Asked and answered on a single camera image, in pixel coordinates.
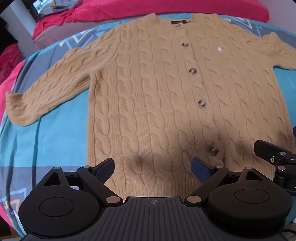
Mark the teal grey patterned blanket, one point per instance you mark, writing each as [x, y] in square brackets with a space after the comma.
[57, 129]

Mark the red cloth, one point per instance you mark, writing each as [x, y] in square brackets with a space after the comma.
[8, 61]

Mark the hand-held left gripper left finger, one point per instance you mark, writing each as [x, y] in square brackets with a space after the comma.
[105, 170]

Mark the grey-blue crumpled cloth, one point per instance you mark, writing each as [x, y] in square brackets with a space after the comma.
[61, 3]

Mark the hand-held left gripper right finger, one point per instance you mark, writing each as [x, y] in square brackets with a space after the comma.
[201, 170]

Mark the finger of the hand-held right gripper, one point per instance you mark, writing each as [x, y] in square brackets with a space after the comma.
[272, 150]

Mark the window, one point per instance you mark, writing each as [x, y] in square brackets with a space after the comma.
[38, 5]

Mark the red bed sheet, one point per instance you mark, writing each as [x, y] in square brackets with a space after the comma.
[161, 7]

